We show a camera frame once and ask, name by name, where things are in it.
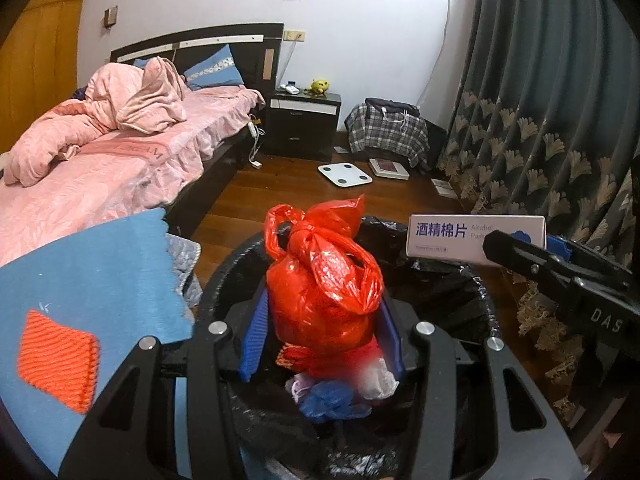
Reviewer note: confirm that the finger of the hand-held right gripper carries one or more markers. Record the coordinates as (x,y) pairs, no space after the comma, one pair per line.
(515,252)
(590,260)

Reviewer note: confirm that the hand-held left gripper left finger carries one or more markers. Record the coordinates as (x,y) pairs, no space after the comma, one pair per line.
(252,345)

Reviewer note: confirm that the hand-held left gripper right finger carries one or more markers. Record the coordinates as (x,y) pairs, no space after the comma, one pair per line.
(392,345)

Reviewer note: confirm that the white plastic bag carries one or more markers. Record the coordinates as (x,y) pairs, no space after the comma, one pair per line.
(377,380)

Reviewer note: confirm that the pink plastic bag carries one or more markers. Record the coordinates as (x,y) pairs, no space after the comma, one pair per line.
(300,387)

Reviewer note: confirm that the white cardboard box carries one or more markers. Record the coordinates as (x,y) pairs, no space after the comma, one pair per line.
(450,245)

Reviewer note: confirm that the trash bin with black liner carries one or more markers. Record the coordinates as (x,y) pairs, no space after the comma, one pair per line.
(440,295)

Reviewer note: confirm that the red plastic bag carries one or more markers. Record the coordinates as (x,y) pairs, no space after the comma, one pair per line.
(320,300)

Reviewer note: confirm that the blue plastic bag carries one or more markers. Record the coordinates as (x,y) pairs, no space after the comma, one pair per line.
(330,400)

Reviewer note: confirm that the white square plates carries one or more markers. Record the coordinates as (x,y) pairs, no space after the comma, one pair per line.
(443,186)

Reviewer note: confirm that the grey quilted cloth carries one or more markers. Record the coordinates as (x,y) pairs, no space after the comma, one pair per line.
(187,265)

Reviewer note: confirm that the white scale with red panel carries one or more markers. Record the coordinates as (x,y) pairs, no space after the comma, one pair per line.
(389,166)

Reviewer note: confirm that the dark patterned curtain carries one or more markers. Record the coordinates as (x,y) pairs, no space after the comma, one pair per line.
(525,85)

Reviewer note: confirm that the blue felt table mat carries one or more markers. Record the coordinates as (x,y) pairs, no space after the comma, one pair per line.
(100,270)

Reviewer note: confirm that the plaid bag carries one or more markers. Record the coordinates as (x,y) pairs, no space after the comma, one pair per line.
(387,130)

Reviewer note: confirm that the white bathroom scale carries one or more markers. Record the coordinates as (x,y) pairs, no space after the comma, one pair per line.
(345,174)

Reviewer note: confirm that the orange knitted cloth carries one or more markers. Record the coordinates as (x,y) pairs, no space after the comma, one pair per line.
(55,360)

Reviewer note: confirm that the white power strip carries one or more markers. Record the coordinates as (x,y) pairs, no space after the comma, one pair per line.
(253,132)

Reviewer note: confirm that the bed with pink bedding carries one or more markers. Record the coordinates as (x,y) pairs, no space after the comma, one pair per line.
(125,175)

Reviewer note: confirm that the dark nightstand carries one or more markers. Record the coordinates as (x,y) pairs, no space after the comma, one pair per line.
(300,130)

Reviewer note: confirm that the yellow plush toy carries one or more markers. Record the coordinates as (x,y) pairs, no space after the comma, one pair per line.
(319,86)

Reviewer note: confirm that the white remote control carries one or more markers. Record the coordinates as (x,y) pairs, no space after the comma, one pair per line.
(290,88)

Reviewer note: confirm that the blue pillow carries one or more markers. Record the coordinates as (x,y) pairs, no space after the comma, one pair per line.
(220,70)

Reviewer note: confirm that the pink duvet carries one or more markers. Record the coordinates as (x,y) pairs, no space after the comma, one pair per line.
(50,130)

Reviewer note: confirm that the dark wooden bed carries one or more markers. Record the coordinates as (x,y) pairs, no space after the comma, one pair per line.
(200,52)

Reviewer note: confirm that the wooden wardrobe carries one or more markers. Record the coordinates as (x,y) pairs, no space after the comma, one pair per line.
(45,60)

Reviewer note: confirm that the wall socket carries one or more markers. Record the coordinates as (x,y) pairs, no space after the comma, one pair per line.
(294,35)

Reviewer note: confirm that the wall switch box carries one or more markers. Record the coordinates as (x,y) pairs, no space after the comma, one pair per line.
(110,16)

